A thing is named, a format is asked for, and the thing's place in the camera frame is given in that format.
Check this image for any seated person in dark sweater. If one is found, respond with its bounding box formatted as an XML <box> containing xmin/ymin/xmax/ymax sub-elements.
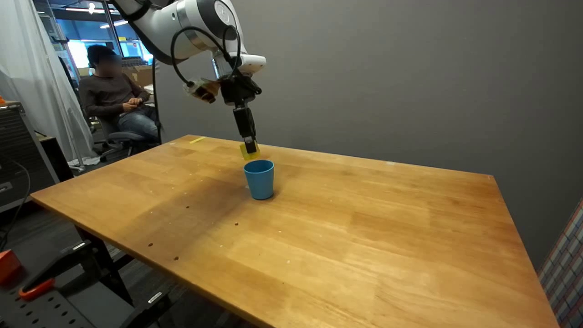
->
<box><xmin>77</xmin><ymin>44</ymin><xmax>161</xmax><ymax>143</ymax></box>

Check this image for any plaid fabric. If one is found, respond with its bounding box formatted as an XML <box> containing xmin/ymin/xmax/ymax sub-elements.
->
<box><xmin>538</xmin><ymin>199</ymin><xmax>583</xmax><ymax>328</ymax></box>

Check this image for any black table leg frame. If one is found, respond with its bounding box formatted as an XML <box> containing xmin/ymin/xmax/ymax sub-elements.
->
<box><xmin>24</xmin><ymin>225</ymin><xmax>176</xmax><ymax>328</ymax></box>

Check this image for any orange clamp block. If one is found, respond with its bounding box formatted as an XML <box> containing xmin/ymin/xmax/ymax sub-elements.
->
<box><xmin>0</xmin><ymin>248</ymin><xmax>26</xmax><ymax>288</ymax></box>

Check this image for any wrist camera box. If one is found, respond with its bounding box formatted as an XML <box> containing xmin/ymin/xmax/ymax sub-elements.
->
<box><xmin>188</xmin><ymin>79</ymin><xmax>223</xmax><ymax>106</ymax></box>

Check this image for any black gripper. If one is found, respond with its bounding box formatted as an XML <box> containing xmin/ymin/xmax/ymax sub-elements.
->
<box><xmin>217</xmin><ymin>72</ymin><xmax>265</xmax><ymax>155</ymax></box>

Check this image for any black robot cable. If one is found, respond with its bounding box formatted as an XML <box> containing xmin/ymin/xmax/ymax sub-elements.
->
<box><xmin>170</xmin><ymin>24</ymin><xmax>245</xmax><ymax>88</ymax></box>

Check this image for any orange tool handle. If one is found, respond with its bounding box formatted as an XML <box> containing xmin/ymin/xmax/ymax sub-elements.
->
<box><xmin>17</xmin><ymin>277</ymin><xmax>59</xmax><ymax>303</ymax></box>

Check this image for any black vertical pole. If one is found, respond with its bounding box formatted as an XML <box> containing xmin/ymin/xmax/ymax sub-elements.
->
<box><xmin>150</xmin><ymin>57</ymin><xmax>165</xmax><ymax>146</ymax></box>

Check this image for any black equipment cabinet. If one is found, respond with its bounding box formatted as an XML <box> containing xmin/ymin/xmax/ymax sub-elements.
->
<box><xmin>0</xmin><ymin>99</ymin><xmax>61</xmax><ymax>215</ymax></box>

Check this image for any white sheer curtain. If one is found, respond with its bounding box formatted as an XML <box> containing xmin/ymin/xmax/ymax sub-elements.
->
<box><xmin>0</xmin><ymin>0</ymin><xmax>103</xmax><ymax>172</ymax></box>

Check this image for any blue plastic cup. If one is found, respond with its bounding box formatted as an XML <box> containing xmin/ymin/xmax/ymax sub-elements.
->
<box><xmin>243</xmin><ymin>159</ymin><xmax>278</xmax><ymax>203</ymax></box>

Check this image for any grey office chair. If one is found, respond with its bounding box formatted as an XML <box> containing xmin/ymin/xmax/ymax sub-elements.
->
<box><xmin>77</xmin><ymin>84</ymin><xmax>152</xmax><ymax>164</ymax></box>

